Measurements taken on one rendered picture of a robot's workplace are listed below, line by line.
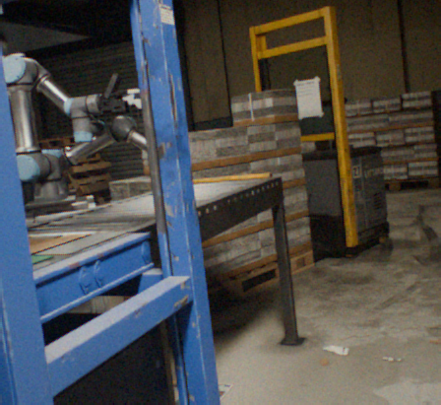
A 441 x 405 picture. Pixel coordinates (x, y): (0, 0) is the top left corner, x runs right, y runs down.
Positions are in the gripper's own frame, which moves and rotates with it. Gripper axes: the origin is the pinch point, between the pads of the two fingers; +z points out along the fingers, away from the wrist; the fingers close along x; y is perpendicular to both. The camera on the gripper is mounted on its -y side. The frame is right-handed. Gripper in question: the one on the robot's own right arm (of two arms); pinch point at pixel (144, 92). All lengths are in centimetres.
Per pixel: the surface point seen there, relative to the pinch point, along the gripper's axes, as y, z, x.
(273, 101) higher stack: -21, 32, -169
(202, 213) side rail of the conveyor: 52, 31, 40
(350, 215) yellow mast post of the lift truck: 62, 76, -216
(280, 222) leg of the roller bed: 59, 45, -46
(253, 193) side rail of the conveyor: 45, 40, -8
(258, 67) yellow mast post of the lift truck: -62, 15, -234
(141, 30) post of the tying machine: 8, 35, 99
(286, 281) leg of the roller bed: 87, 46, -50
